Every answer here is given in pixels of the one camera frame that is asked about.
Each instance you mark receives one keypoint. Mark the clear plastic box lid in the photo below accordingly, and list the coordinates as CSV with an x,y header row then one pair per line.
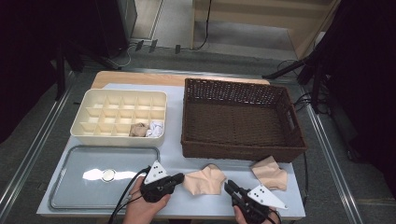
x,y
130,193

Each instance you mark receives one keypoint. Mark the white sock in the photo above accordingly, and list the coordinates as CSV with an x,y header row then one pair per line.
x,y
152,133
157,126

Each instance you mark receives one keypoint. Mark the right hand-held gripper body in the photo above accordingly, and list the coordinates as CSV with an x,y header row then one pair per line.
x,y
266,196

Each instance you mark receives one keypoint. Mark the thin peach sock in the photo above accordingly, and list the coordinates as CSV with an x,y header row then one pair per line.
x,y
271,172
205,180

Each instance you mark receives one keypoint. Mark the black metal stand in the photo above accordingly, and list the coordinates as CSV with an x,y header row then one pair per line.
x,y
60,77

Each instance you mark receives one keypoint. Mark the cream divided storage box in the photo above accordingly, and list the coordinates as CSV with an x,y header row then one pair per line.
x,y
118,109

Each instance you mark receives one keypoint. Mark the small dark floor bracket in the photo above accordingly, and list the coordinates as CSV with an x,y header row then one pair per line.
x,y
153,45
177,48
139,45

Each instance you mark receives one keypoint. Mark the dark metal cabinet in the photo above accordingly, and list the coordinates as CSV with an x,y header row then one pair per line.
x,y
129,15

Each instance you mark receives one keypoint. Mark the black curtain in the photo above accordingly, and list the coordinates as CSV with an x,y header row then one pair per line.
x,y
25,62
367,93

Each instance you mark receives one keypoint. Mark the person's left hand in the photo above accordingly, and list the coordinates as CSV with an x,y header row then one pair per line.
x,y
143,210

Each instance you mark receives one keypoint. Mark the aluminium frame rail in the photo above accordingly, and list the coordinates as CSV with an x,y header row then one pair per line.
x,y
218,74
34,146
330,161

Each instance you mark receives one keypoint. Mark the light wooden shelf unit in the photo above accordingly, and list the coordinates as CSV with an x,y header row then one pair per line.
x,y
249,7

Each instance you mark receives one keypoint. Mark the black tripod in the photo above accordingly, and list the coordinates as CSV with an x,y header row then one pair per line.
x,y
286,70

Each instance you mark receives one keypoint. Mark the person's right hand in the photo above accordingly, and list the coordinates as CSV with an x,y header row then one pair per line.
x,y
241,217

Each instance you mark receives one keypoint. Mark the brown wicker basket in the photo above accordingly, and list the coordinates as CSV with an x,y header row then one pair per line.
x,y
243,124

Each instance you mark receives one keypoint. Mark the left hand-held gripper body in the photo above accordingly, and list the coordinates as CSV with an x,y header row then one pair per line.
x,y
155,172

